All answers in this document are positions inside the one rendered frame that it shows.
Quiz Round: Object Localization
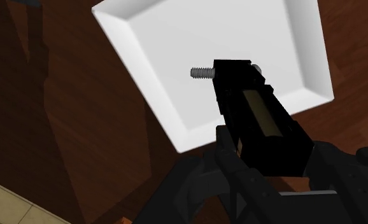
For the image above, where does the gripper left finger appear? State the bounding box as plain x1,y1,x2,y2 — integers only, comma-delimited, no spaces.
133,125,297,224

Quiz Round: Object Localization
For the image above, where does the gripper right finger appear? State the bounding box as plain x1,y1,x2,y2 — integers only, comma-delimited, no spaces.
304,141,368,224

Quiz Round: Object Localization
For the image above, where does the black tool with grey bolt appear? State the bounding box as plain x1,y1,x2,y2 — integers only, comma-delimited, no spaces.
190,59,315,178

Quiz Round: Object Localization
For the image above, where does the white square plate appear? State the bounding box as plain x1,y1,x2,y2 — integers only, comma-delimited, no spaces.
91,0,336,155

